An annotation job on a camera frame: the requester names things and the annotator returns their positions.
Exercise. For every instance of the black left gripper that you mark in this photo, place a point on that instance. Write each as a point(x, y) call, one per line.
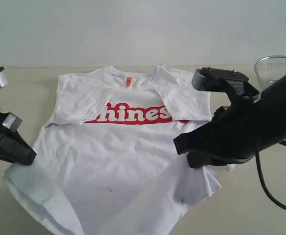
point(13, 149)

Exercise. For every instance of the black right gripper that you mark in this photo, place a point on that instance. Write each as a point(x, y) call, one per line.
point(228, 139)

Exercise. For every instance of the white t-shirt red lettering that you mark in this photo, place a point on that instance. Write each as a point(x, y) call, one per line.
point(106, 163)

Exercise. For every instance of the metal wire mesh basket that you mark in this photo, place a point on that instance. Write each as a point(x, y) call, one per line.
point(270, 69)

